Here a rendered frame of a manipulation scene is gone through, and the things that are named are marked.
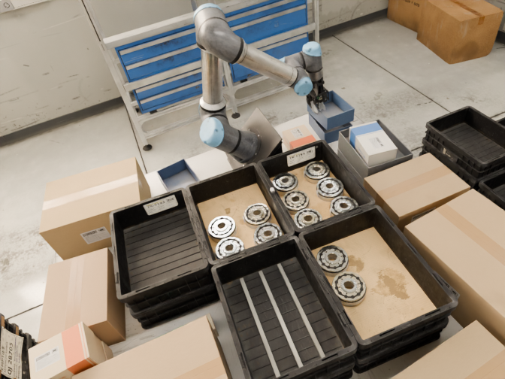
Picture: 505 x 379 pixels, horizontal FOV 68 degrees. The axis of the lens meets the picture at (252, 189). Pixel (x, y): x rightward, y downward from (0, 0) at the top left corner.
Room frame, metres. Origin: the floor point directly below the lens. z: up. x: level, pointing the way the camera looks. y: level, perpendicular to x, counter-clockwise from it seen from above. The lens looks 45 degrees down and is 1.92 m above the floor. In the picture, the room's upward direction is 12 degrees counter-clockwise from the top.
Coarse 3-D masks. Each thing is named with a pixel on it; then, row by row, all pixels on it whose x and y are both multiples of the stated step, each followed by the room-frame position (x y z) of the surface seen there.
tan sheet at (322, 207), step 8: (296, 176) 1.11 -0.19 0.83; (304, 184) 1.05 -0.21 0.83; (312, 184) 1.04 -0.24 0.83; (304, 192) 1.01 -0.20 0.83; (312, 192) 1.00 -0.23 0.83; (344, 192) 0.97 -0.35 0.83; (312, 200) 0.96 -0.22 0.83; (320, 200) 0.95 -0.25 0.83; (312, 208) 0.92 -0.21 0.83; (320, 208) 0.91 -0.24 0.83; (328, 208) 0.90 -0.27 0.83; (328, 216) 0.87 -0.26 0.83
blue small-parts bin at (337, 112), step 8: (336, 96) 1.61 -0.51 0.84; (328, 104) 1.62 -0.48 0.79; (336, 104) 1.60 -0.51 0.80; (344, 104) 1.53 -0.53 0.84; (312, 112) 1.55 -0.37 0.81; (320, 112) 1.48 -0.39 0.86; (328, 112) 1.55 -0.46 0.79; (336, 112) 1.54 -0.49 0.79; (344, 112) 1.44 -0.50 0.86; (352, 112) 1.45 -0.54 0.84; (320, 120) 1.47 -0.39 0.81; (328, 120) 1.42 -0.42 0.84; (336, 120) 1.43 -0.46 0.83; (344, 120) 1.44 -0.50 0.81; (352, 120) 1.45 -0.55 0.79; (328, 128) 1.42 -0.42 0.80
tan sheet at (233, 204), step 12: (240, 192) 1.08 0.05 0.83; (252, 192) 1.07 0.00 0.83; (204, 204) 1.06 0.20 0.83; (216, 204) 1.04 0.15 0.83; (228, 204) 1.03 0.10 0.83; (240, 204) 1.02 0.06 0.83; (252, 204) 1.00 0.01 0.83; (264, 204) 0.99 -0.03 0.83; (204, 216) 0.99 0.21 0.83; (216, 216) 0.98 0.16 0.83; (228, 216) 0.97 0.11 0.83; (240, 216) 0.95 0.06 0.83; (240, 228) 0.90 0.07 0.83; (252, 240) 0.83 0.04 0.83
